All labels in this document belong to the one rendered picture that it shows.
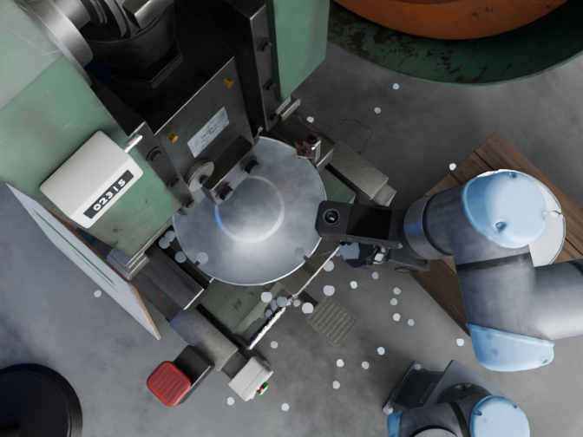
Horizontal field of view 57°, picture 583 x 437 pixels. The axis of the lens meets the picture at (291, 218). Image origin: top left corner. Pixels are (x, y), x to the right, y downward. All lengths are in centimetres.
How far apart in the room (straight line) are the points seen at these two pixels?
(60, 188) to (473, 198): 37
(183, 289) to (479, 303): 65
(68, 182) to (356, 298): 139
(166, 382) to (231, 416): 77
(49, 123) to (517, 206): 41
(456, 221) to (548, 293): 11
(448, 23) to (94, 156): 53
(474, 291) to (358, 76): 153
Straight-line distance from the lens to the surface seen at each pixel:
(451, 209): 57
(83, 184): 47
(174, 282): 108
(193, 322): 113
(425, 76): 87
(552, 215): 157
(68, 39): 52
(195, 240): 101
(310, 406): 175
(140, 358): 182
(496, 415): 113
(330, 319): 159
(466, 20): 80
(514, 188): 55
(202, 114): 71
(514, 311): 56
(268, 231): 99
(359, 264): 75
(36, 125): 44
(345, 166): 119
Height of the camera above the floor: 175
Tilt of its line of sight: 75 degrees down
